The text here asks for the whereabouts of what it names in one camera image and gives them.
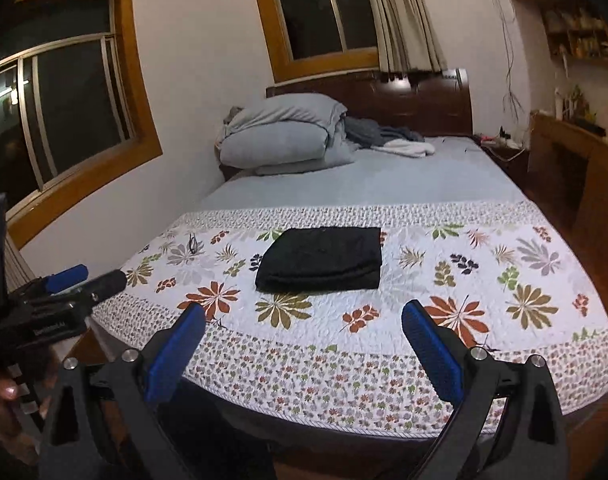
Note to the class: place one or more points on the black eyeglasses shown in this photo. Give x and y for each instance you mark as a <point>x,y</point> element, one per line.
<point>195,245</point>

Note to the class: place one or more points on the dark wooden nightstand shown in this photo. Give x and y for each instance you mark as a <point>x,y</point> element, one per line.
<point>508,162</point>

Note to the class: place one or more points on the small wooden framed window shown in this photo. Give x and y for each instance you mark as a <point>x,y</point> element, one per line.
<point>314,10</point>

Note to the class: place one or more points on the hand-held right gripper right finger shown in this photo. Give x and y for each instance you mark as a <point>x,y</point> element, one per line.
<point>431,355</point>

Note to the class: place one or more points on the wooden wall shelf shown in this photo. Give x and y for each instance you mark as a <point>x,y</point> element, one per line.
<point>578,35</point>

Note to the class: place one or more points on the large wooden framed window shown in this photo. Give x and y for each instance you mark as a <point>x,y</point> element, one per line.
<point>74,110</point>

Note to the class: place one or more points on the white floral quilt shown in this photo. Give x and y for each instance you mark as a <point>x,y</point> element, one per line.
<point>309,360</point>

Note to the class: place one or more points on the brown wooden headboard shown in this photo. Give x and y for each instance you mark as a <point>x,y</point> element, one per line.
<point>408,105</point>

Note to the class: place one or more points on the bed with grey sheet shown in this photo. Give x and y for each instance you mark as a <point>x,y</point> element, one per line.
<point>383,180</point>

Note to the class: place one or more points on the dark grey clothing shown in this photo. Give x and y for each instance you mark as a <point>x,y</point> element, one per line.
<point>368,132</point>

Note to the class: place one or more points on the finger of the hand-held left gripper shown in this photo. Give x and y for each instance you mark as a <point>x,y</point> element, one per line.
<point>66,278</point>
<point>104,285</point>

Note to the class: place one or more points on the person's left hand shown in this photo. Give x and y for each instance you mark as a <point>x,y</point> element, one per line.
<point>1,390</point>

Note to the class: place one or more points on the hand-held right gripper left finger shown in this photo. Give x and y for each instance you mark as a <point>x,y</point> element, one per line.
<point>176,355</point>

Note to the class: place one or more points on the black pants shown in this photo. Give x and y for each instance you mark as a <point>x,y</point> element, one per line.
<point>324,260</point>

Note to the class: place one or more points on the white cloth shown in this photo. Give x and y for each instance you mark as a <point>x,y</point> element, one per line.
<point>408,147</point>

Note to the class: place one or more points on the beige curtain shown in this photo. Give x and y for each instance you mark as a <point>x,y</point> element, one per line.
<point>403,10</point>

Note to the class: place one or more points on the grey pillow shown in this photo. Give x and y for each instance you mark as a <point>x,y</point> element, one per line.
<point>274,147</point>

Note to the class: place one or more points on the grey folded duvet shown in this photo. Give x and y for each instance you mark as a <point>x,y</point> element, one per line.
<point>289,110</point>

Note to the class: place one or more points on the wooden desk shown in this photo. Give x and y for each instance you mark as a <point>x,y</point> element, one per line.
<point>583,185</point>

